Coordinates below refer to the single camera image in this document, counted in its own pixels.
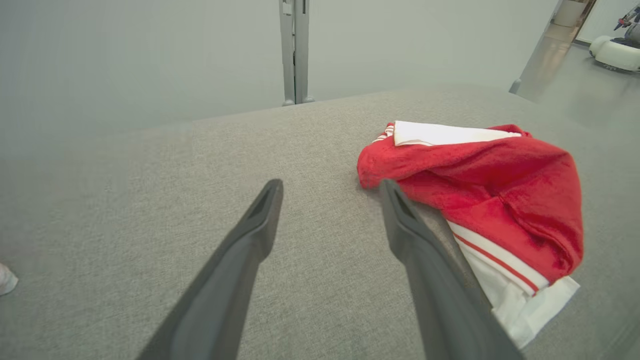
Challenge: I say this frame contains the grey slanted partition frame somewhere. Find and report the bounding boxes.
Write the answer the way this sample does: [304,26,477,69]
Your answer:
[508,0,598,95]

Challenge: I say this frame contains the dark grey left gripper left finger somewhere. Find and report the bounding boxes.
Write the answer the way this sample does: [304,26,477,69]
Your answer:
[136,178,285,360]

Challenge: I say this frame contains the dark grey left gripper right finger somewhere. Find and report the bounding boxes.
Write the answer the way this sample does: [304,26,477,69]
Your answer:
[379,178,526,360]

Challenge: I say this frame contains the red shorts with white stripes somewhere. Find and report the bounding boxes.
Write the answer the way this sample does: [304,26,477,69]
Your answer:
[0,263,20,296]

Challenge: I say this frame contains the grey metal partition post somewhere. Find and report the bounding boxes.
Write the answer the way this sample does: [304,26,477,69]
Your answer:
[279,0,315,107]

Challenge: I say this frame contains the red and white shirt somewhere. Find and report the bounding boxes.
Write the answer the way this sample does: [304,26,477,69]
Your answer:
[356,120,585,350]

